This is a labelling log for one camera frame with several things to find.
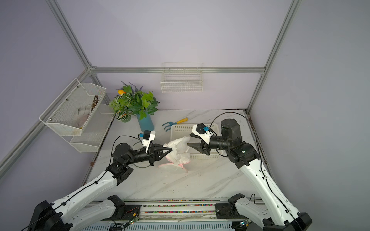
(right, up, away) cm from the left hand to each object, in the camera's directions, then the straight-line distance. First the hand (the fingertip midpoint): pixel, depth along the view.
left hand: (170, 150), depth 64 cm
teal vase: (-24, +12, +41) cm, 49 cm away
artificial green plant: (-25, +25, +18) cm, 40 cm away
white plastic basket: (0, +7, +41) cm, 41 cm away
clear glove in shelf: (-51, +17, +15) cm, 56 cm away
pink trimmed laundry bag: (+4, -3, +1) cm, 5 cm away
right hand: (+10, +4, +1) cm, 11 cm away
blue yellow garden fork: (-6, +13, +48) cm, 50 cm away
